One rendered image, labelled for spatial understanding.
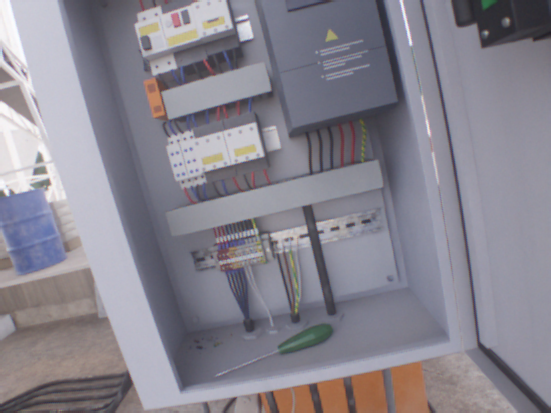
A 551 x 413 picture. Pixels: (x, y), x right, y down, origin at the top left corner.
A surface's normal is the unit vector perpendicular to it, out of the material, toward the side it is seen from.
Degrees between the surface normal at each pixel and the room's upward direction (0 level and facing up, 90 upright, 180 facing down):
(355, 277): 90
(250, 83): 90
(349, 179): 90
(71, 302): 90
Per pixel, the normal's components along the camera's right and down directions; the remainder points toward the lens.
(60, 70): -0.06, 0.18
